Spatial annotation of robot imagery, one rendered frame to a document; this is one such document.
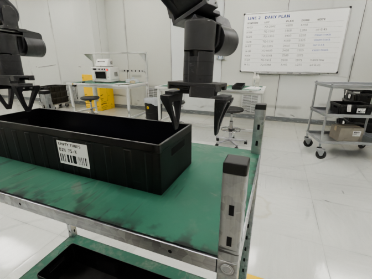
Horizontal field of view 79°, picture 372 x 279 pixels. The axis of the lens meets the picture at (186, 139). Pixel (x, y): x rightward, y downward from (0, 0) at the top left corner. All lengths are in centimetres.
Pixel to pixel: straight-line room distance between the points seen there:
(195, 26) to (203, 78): 9
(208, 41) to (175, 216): 31
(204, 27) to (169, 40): 526
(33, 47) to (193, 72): 54
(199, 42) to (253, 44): 473
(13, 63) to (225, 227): 69
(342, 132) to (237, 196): 335
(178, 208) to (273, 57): 478
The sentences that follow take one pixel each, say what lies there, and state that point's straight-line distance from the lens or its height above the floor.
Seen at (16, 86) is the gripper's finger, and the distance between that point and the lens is 76.
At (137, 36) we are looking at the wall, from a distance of 609.
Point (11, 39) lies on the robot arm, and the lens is 81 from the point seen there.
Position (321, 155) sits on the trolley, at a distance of 346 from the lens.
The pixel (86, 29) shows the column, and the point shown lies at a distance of 634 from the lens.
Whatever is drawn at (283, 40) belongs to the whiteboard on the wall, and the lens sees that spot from 512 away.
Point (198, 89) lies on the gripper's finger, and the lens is 42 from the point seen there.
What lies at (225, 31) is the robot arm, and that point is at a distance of 48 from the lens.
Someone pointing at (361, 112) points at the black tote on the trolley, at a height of 62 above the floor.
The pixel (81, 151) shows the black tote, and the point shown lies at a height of 102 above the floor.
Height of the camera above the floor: 122
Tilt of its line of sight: 19 degrees down
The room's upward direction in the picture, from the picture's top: straight up
